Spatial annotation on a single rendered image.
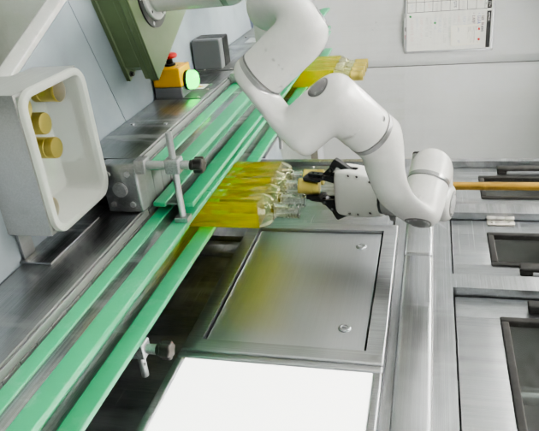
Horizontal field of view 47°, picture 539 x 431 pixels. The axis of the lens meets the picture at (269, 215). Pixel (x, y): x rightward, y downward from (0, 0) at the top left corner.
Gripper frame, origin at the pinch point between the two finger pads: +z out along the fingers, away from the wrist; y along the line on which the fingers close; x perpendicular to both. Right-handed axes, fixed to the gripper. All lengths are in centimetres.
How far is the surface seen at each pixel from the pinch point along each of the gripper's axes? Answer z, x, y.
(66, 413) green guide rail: 4, 68, -4
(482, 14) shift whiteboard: 81, -572, -58
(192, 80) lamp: 33.6, -8.2, 19.2
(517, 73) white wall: 45, -584, -121
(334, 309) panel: -13.3, 22.2, -13.2
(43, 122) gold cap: 23, 45, 27
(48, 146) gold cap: 23, 45, 23
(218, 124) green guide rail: 19.4, 4.0, 13.5
